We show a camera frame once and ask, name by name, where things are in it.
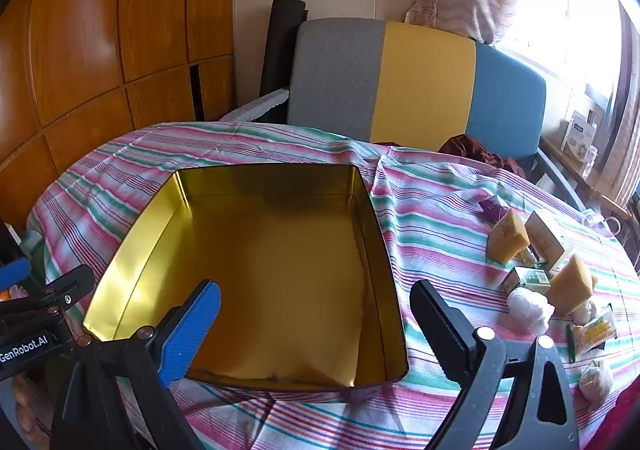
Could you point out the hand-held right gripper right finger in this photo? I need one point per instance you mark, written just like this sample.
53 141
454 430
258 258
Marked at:
445 325

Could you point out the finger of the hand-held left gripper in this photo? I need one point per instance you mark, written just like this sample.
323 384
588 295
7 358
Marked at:
15 271
65 287

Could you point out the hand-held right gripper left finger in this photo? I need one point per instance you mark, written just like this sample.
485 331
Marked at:
192 330

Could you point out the gold metal tin box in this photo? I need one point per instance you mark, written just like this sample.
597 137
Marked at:
260 280

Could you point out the white plastic bag ball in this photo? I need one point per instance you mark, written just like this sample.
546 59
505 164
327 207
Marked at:
582 314
530 310

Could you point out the small green white box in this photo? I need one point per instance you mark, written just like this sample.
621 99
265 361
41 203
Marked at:
525 280

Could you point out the yellow sponge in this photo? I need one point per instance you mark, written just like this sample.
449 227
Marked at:
507 235
570 285

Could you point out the purple snack packet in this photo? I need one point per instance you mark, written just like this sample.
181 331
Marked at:
492 210

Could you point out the white cardboard box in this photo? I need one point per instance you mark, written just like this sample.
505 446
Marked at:
545 232

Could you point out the yellow green packet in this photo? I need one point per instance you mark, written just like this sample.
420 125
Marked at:
595 330

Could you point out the white gauze pouch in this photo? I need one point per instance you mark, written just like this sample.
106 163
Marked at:
595 380

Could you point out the person's left hand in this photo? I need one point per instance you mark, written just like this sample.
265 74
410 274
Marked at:
22 405

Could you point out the striped pink green tablecloth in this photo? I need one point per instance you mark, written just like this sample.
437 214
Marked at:
425 230

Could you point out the maroon cloth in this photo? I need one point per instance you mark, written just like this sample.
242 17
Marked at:
465 147

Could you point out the wooden side table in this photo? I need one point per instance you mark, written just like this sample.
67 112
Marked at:
565 165

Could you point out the red blanket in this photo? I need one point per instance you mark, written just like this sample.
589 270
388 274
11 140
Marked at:
620 422

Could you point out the small pink bottle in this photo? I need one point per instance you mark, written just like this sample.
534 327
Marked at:
591 160

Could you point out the white box with blue label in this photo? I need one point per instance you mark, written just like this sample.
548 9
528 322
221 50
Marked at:
580 137

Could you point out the grey yellow blue chair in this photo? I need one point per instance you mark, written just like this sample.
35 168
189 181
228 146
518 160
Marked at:
425 80

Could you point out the striped dark curtain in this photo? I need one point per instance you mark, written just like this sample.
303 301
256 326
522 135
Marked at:
625 145

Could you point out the wooden wardrobe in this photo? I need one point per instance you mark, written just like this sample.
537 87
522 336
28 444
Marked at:
100 30

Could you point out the black rolled mat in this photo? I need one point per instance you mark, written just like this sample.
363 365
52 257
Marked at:
280 45

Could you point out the window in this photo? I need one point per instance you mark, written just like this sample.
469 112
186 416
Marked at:
560 20

